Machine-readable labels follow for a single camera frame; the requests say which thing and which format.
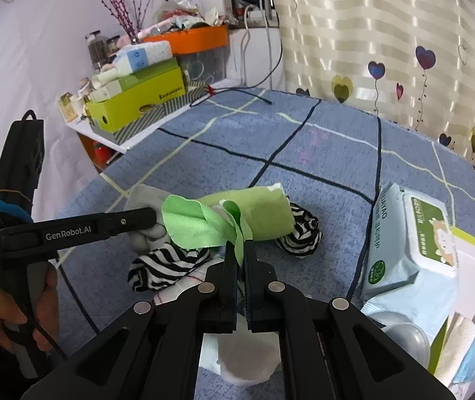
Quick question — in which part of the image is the clear plastic bowl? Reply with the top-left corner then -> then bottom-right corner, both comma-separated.
370,312 -> 430,368

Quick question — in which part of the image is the black cable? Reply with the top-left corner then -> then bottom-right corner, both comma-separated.
188,7 -> 285,109

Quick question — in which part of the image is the blue white tissue pack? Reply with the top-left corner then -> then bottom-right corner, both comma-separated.
112,41 -> 172,75

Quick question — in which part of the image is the white side table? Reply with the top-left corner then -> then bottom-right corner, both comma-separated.
64,76 -> 243,155

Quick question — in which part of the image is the black white striped sock ball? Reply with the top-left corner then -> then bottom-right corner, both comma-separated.
275,202 -> 323,259

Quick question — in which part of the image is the grey sock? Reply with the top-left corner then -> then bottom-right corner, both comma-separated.
124,184 -> 170,255

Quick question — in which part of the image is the light green cloth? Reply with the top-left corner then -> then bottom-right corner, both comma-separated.
161,195 -> 253,265

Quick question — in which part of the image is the wet wipes pack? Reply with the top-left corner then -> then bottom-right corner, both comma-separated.
361,183 -> 458,341

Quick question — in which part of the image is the striped storage box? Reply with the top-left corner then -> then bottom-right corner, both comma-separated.
90,81 -> 208,143

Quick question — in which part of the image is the blue checked bed sheet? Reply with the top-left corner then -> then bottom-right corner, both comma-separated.
32,87 -> 475,400

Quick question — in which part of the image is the lime green cardboard box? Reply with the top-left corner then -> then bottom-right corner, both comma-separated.
87,67 -> 186,132

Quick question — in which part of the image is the black white striped sock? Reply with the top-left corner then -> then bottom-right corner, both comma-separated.
127,243 -> 210,293

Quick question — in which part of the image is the green box lid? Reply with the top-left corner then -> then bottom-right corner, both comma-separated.
91,57 -> 181,103

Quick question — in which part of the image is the white sock red stitching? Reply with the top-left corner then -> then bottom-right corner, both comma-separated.
153,256 -> 224,305

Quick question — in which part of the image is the green towel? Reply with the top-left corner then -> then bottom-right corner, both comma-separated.
199,182 -> 295,241

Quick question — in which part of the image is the glass jar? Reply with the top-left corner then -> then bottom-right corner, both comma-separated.
85,30 -> 107,70

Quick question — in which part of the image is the pink branch decoration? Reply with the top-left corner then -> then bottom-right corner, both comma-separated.
79,0 -> 166,43

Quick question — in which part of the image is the white cloth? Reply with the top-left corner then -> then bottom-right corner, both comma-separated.
198,314 -> 281,386

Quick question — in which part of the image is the orange tray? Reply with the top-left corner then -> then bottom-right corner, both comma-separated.
142,25 -> 228,56

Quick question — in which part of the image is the person's left hand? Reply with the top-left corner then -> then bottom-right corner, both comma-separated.
0,263 -> 59,352

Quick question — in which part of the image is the heart pattern curtain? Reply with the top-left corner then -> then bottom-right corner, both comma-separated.
274,0 -> 475,167

